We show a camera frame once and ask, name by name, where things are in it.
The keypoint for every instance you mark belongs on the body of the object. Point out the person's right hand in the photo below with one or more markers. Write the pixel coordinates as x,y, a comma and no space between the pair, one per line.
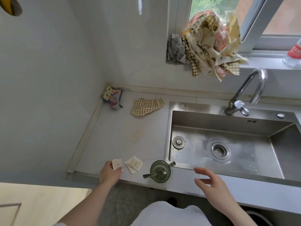
215,187

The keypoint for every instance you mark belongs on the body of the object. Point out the person's white shirt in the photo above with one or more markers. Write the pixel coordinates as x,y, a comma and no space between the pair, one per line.
169,215

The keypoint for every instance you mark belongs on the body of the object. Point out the yellow and grey object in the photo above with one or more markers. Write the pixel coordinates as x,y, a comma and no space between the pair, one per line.
7,4

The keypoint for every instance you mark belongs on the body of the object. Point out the yellow checked cloth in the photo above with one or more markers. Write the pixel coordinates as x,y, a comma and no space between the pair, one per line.
145,106

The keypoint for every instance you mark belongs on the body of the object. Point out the scattered yellow crumbs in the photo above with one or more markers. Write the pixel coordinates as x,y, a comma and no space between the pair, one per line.
138,135

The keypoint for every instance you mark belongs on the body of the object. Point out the round chrome sink button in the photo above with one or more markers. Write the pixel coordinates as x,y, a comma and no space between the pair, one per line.
280,115

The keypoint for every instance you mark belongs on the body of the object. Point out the light wooden cabinet door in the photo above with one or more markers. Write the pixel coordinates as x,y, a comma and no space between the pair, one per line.
40,204

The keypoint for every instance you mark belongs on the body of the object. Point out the small white paper packet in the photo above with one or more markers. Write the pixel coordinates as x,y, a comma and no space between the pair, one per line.
130,169
135,162
117,164

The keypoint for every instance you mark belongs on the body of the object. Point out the chrome curved faucet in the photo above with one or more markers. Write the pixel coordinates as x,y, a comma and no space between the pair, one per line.
255,82

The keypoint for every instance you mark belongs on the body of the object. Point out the round metal sink strainer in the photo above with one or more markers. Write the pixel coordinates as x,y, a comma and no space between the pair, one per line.
220,150

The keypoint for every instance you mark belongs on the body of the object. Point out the polka dot cloth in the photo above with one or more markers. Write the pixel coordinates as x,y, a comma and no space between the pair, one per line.
112,95

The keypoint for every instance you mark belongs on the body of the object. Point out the clear plastic bottle red label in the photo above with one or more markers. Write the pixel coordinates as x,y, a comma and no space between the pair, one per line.
294,54

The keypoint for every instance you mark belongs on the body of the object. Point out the round metal sink stopper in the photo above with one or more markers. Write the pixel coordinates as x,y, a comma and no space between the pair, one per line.
178,142

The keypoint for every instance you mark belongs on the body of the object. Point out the person's left hand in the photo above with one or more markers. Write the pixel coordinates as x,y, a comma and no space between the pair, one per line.
109,174

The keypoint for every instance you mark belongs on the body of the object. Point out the green ribbed glass cup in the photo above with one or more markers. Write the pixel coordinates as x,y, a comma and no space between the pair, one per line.
160,171

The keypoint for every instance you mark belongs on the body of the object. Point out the pile of patterned yellow cloths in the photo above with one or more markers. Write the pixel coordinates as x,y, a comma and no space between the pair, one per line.
209,47

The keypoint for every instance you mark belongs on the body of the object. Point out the person's left forearm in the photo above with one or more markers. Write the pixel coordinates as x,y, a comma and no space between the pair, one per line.
90,201

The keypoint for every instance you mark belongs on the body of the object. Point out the person's right forearm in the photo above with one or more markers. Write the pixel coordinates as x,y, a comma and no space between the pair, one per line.
239,214

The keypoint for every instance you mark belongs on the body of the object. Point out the grey patterned cloth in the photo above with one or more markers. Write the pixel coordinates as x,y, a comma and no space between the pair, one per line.
175,48

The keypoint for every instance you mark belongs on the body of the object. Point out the white window frame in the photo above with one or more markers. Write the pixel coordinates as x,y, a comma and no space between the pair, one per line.
254,28

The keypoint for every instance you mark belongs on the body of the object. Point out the stainless steel sink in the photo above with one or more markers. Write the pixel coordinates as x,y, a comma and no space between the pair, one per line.
235,138

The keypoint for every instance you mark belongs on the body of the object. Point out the person's right thumb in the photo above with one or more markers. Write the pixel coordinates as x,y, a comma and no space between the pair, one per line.
201,181

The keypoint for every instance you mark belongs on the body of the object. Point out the person's left fingers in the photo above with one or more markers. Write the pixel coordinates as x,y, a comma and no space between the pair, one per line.
110,165

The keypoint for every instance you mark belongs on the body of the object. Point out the dark spoon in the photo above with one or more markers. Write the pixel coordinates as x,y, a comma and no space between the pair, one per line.
148,175

